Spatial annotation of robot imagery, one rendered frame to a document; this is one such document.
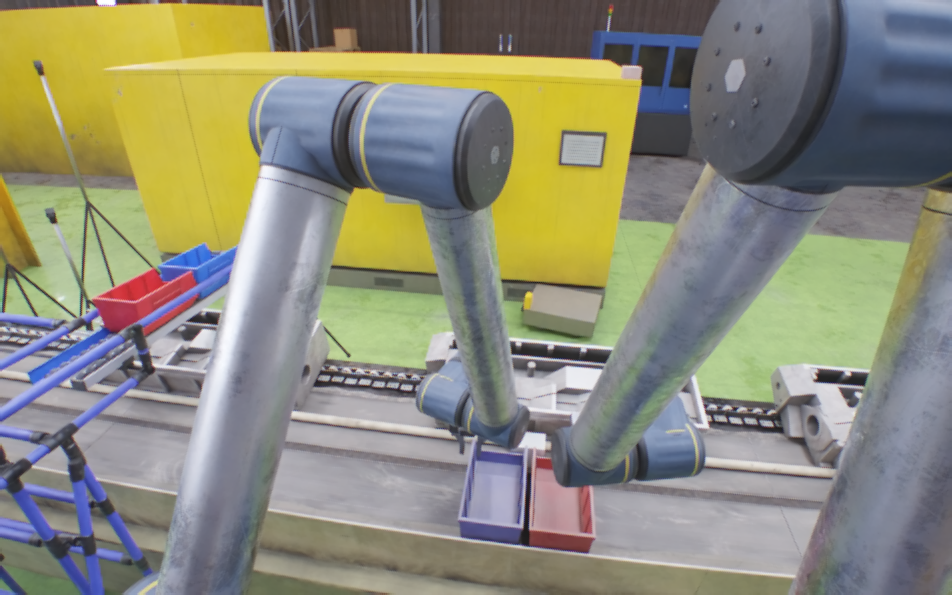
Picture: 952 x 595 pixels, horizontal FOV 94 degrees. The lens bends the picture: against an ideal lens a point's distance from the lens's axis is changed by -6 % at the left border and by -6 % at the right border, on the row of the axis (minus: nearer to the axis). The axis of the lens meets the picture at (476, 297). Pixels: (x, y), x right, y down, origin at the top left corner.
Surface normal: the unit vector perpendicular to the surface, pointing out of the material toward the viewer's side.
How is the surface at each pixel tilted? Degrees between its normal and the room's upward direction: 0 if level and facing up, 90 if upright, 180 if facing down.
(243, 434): 69
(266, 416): 81
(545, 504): 0
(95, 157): 90
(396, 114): 53
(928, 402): 86
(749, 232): 107
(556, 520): 0
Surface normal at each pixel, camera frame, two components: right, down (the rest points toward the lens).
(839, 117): 0.09, 0.66
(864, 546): -0.88, 0.16
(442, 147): -0.44, 0.18
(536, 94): -0.14, 0.50
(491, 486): 0.02, -0.86
